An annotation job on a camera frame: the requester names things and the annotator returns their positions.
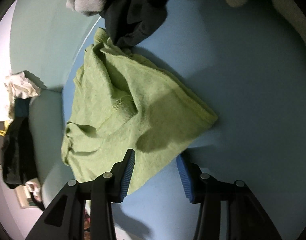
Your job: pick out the black garment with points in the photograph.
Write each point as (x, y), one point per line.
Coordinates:
(129, 22)

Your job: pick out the green cloth garment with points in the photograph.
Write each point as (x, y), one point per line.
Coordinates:
(122, 100)

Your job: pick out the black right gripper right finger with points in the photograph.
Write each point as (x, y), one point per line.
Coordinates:
(246, 218)

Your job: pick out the dark clothes on sofa arm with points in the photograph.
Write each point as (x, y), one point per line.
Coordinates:
(17, 152)

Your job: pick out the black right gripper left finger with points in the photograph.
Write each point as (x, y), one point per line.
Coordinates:
(64, 216)

